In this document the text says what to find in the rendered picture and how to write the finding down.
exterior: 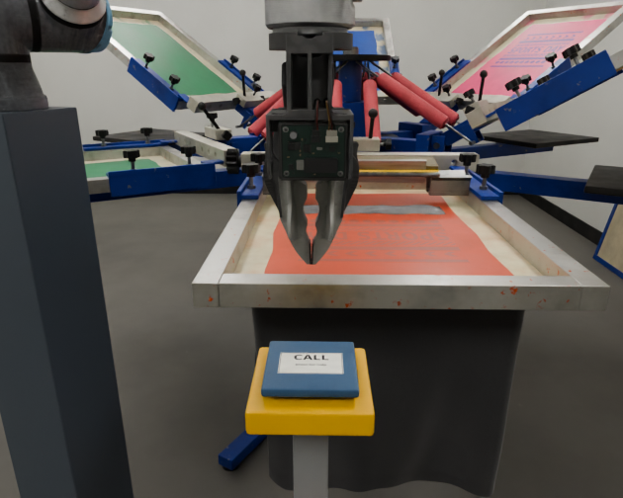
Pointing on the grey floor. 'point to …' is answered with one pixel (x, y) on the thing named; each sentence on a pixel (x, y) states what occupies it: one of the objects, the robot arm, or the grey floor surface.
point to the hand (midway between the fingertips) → (311, 249)
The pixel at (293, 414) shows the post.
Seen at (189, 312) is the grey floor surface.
